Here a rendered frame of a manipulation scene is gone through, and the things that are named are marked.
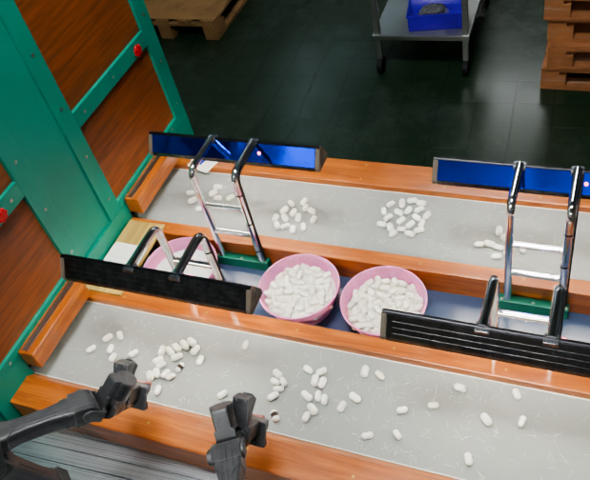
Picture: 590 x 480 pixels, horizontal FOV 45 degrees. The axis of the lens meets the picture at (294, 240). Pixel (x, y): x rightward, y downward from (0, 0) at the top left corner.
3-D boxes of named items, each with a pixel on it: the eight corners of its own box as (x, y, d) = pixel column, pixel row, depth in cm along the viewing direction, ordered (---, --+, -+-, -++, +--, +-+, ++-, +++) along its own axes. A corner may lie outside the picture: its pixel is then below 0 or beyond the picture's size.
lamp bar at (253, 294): (253, 315, 189) (246, 299, 184) (63, 280, 212) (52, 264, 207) (263, 292, 194) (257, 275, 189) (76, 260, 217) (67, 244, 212)
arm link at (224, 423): (203, 407, 176) (195, 420, 164) (236, 397, 176) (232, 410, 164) (215, 452, 176) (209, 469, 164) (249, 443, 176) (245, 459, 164)
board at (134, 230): (121, 296, 241) (120, 294, 240) (85, 290, 247) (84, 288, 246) (165, 226, 261) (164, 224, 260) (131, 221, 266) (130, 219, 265)
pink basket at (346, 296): (417, 360, 213) (416, 342, 206) (333, 344, 223) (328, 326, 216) (437, 291, 229) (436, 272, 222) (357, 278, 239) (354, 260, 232)
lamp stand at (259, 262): (269, 271, 248) (237, 176, 216) (218, 263, 256) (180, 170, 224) (288, 231, 260) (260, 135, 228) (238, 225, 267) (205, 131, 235)
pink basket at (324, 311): (346, 330, 225) (342, 312, 218) (263, 341, 229) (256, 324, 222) (341, 267, 243) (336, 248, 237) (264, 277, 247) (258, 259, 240)
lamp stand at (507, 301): (567, 319, 213) (581, 213, 181) (498, 308, 220) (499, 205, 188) (574, 270, 224) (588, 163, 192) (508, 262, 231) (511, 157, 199)
